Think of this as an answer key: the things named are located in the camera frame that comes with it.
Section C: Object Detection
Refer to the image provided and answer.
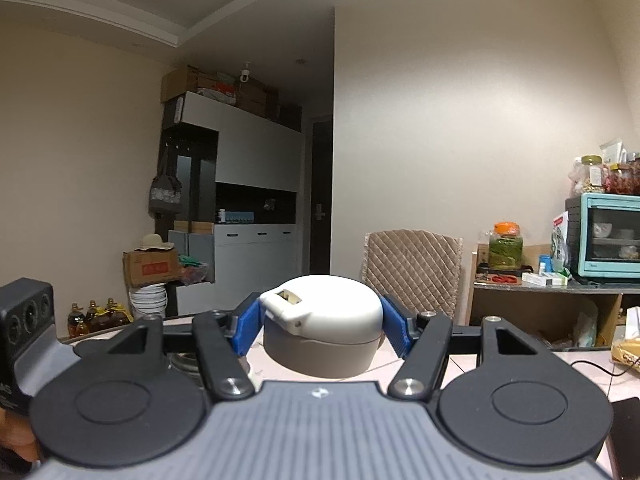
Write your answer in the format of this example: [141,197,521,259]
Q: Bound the pickle jar with orange lid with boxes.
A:
[487,221,525,270]

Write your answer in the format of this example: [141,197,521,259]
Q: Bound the wooden side cabinet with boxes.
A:
[469,244,640,357]

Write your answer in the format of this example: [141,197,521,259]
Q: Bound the brown cardboard box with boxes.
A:
[235,76,281,122]

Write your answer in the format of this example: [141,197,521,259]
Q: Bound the chair with quilted cover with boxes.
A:
[360,229,464,332]

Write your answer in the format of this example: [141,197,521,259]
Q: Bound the red and white packet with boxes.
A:
[196,84,238,107]

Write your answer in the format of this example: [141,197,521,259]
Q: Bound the white plastic bucket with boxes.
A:
[129,282,168,319]

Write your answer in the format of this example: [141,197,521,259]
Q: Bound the yellow snack bag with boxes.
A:
[610,336,640,377]

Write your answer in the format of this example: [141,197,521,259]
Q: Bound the grey hanging bag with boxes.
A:
[148,146,184,216]

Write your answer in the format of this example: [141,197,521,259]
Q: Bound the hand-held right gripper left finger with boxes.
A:
[85,291,265,402]

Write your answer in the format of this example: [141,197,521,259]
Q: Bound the jars of dried food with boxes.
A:
[567,139,640,197]

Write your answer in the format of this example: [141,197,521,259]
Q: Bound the teal toaster oven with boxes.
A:
[564,193,640,282]

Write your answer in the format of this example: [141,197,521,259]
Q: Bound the person's left hand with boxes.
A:
[0,392,44,464]

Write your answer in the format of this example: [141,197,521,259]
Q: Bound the black flat device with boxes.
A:
[606,397,640,480]

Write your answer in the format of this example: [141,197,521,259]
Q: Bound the red label cardboard box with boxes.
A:
[123,248,184,288]

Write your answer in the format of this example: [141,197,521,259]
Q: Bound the straw hat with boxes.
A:
[133,233,177,253]

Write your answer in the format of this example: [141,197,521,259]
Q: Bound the dark door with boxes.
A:
[308,116,335,277]

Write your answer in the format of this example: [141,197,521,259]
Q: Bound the white and green flat box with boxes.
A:
[521,270,572,288]

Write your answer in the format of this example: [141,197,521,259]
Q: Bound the white and green packet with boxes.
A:
[551,211,572,274]

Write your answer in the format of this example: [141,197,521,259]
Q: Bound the white bottle with lid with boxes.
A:
[257,274,385,377]

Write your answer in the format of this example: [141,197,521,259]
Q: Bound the black cable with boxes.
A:
[569,357,619,397]

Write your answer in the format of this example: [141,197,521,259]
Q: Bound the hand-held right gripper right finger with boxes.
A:
[378,293,557,402]

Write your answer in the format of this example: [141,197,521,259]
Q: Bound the cooking oil bottle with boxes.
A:
[67,302,89,338]
[85,299,107,334]
[102,297,134,329]

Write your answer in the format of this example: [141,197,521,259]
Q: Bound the white and black wall cabinet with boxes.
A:
[160,90,304,317]

